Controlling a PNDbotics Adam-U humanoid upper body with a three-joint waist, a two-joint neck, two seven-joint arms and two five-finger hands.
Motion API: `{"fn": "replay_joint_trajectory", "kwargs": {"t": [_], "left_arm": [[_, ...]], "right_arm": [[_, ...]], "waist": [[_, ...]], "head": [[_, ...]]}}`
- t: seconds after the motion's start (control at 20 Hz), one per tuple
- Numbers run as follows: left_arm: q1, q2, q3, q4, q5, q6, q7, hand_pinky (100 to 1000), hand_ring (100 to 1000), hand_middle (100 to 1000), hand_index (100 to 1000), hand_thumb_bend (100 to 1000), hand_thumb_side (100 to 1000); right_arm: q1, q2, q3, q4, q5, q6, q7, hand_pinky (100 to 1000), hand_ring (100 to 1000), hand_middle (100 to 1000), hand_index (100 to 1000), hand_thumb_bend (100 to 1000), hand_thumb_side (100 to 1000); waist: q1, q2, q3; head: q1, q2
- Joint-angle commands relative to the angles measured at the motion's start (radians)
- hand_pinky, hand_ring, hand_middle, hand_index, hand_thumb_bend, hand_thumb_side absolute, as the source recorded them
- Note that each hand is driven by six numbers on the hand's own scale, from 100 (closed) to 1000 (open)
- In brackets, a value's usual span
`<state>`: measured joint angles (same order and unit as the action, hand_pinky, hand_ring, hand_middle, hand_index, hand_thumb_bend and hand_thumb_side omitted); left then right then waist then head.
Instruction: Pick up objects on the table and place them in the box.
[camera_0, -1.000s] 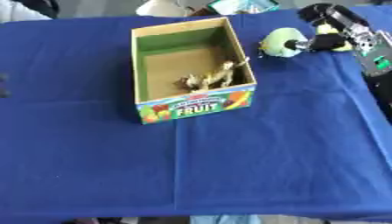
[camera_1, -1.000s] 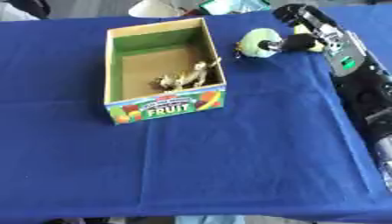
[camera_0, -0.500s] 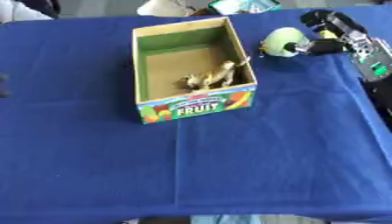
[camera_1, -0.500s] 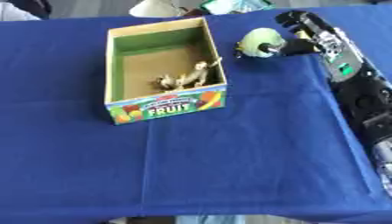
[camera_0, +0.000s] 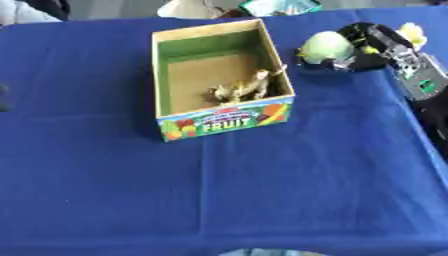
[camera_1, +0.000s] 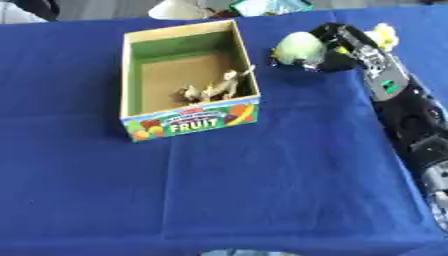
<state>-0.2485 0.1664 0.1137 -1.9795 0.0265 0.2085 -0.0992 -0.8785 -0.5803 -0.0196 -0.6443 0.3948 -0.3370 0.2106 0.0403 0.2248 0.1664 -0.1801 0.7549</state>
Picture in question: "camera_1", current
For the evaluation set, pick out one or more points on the yellow soft toy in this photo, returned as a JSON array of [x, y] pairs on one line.
[[384, 35]]

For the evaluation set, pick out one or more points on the teal printed package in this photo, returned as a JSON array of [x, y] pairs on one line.
[[269, 6]]

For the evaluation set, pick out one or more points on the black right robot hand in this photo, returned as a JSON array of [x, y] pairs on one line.
[[338, 50]]

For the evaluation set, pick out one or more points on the silver and black right robot arm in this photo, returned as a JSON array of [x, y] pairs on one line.
[[402, 110]]

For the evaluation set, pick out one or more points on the white rounded object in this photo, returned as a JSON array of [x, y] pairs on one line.
[[179, 10]]

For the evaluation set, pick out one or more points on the pale green toy fruit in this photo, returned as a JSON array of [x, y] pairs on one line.
[[298, 48]]

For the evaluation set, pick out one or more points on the dark bag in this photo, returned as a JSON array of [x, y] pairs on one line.
[[38, 8]]

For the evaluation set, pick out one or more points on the tan toy animal figure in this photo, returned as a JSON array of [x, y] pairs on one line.
[[214, 88]]

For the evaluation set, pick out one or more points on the tan cardboard box green inside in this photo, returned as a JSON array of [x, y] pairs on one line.
[[185, 80]]

